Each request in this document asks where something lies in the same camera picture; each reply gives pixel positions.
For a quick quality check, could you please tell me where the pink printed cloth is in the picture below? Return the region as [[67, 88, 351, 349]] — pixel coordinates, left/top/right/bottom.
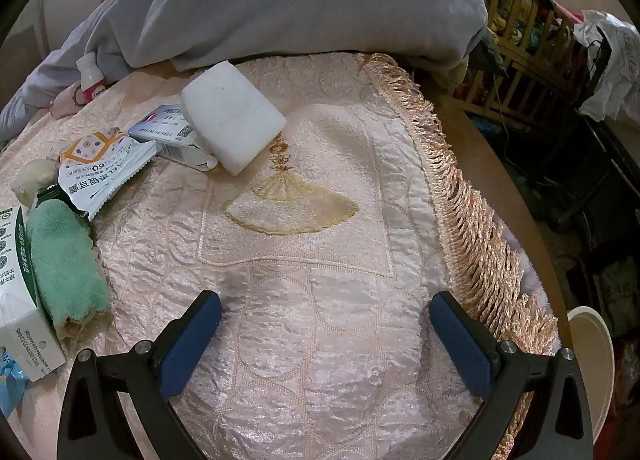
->
[[49, 83, 88, 118]]

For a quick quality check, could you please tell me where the white green carton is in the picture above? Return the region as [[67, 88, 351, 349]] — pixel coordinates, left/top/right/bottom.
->
[[0, 206, 67, 383]]

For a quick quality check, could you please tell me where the cream plush toy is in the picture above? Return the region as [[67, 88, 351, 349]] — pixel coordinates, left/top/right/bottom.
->
[[11, 159, 61, 213]]

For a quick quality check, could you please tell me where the white orange snack packet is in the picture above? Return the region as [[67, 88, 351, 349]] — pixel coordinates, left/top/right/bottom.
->
[[56, 127, 160, 222]]

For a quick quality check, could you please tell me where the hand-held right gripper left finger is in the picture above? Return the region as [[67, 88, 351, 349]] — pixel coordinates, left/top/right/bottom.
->
[[56, 290, 223, 460]]

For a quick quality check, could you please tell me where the wooden bed frame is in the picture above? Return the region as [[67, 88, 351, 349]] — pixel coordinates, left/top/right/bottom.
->
[[425, 85, 568, 356]]

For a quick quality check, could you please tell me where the grey printed bag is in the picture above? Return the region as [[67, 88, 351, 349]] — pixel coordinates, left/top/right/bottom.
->
[[597, 260, 640, 336]]

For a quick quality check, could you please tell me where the white sponge block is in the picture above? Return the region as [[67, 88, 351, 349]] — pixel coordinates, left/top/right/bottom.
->
[[181, 62, 287, 176]]

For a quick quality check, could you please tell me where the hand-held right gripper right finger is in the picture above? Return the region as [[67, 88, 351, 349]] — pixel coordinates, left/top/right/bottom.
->
[[428, 291, 593, 460]]

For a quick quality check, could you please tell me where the green towel cloth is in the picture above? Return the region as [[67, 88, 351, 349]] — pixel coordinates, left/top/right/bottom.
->
[[26, 200, 112, 336]]

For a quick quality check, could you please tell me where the white plastic bag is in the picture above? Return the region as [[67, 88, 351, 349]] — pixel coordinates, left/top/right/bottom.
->
[[572, 9, 640, 122]]

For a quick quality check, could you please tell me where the grey quilt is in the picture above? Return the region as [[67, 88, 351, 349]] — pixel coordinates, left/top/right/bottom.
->
[[0, 0, 488, 128]]

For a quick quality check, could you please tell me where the wooden crib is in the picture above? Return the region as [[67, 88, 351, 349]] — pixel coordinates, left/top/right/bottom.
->
[[460, 0, 601, 141]]

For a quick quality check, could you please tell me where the small white blue box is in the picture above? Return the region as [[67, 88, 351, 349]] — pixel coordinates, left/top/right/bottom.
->
[[128, 104, 218, 172]]

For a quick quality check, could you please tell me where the white trash bin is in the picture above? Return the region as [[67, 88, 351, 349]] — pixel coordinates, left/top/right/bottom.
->
[[566, 306, 616, 433]]

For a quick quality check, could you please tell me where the small white pink bottle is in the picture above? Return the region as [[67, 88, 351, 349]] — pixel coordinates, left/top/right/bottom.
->
[[76, 53, 108, 104]]

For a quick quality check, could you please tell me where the pink embroidered fringed bedspread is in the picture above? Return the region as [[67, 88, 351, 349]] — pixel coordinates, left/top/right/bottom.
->
[[0, 51, 560, 460]]

